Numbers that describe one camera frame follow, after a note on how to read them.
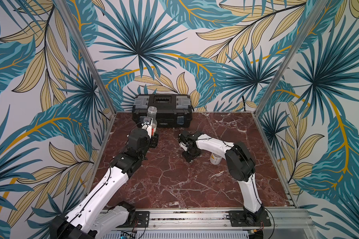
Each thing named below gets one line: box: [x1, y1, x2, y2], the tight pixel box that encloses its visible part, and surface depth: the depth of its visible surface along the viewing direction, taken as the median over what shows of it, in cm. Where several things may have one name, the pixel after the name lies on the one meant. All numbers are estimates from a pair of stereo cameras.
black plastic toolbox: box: [131, 94, 193, 128], surface depth 103 cm
